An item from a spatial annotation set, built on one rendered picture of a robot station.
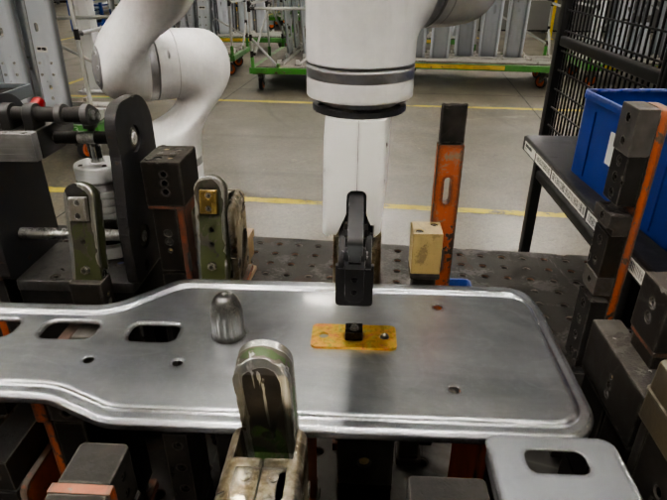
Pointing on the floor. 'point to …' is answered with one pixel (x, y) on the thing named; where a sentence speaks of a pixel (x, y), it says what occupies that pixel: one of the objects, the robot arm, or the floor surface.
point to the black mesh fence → (590, 85)
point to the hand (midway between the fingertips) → (354, 268)
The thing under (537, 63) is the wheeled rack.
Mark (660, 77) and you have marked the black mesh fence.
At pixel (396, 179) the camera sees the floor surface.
